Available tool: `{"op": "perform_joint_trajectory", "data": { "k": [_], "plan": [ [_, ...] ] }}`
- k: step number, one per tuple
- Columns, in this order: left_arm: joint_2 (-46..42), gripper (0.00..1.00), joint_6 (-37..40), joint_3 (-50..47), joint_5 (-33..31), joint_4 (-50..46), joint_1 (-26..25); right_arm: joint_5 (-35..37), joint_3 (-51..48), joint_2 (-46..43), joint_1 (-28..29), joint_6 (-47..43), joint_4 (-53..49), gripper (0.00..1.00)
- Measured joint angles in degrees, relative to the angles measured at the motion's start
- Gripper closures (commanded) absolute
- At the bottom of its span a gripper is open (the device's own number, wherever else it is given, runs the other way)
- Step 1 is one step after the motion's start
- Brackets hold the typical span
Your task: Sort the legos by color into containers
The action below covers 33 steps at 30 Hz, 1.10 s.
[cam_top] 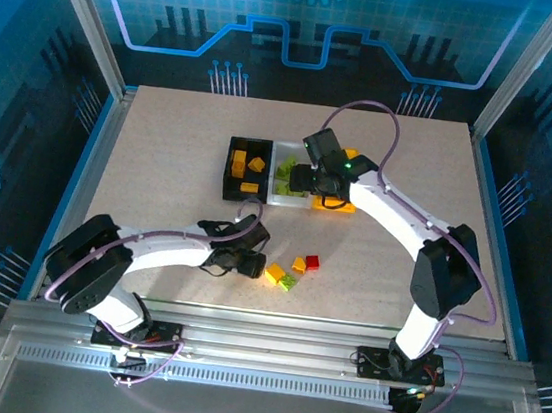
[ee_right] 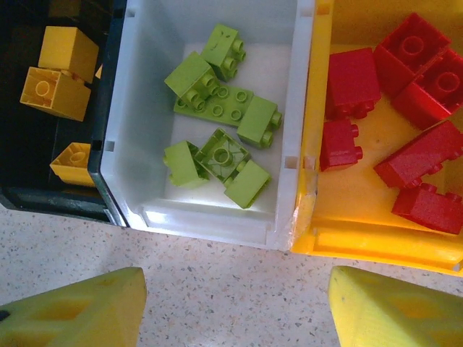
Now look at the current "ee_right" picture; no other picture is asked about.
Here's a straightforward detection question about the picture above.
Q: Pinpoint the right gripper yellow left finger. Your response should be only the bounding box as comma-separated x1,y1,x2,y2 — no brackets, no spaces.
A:
0,267,148,347

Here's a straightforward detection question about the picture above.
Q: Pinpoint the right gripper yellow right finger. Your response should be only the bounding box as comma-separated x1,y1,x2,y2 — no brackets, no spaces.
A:
328,265,463,347

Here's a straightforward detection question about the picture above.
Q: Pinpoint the red lego brick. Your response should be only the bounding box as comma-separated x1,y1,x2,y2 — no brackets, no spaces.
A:
319,118,364,173
324,47,381,121
390,48,463,130
373,12,452,97
373,120,463,189
391,182,463,236

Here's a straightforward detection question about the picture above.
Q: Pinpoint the green lego brick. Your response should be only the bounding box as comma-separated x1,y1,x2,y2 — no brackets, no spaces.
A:
193,127,252,183
162,140,211,189
236,95,284,150
200,23,247,83
163,50,221,109
223,159,273,210

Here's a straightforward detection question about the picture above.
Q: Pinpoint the green lego plate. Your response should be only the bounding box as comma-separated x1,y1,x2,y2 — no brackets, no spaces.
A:
173,85,255,130

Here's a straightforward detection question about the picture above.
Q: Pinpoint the yellow plastic bin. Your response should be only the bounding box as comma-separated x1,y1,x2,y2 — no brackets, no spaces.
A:
289,0,463,278

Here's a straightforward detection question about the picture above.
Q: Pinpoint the black plastic bin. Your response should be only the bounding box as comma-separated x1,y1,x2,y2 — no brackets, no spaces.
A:
0,0,129,227

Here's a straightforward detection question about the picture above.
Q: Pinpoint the white plastic bin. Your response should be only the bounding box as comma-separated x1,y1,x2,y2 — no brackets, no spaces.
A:
88,0,318,252

